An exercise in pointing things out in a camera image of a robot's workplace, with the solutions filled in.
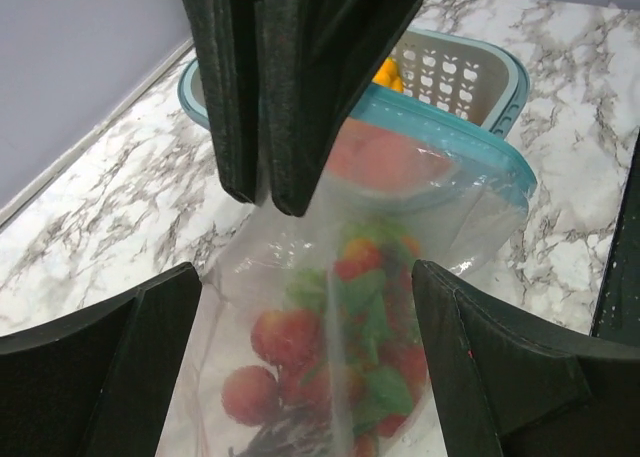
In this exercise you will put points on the red toy strawberries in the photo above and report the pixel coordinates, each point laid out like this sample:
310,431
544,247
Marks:
340,369

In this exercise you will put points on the light blue plastic basket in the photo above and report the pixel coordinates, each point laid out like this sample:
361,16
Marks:
473,85

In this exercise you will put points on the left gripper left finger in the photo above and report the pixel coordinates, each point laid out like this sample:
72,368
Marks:
99,381

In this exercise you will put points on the yellow toy pepper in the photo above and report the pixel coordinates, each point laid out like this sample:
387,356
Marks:
389,76

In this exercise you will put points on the blue plastic strip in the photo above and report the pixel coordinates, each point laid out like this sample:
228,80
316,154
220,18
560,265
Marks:
393,173

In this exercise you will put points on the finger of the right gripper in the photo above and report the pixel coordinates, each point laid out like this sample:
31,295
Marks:
316,59
227,38

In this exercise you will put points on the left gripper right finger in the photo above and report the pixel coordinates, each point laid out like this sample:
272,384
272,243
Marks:
508,383

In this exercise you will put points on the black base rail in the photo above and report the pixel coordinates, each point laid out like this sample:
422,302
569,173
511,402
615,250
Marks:
616,316

